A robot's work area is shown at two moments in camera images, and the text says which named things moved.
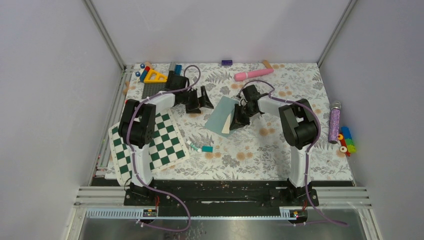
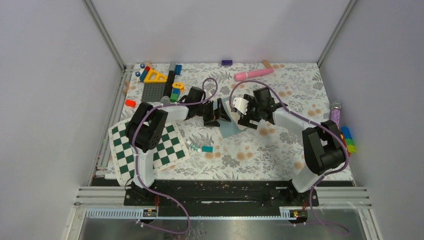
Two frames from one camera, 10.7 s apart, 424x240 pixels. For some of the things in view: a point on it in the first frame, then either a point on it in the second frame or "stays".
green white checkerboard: x=167 y=148 stays
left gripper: x=203 y=101 → x=211 y=120
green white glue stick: x=193 y=146 stays
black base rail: x=221 y=193 stays
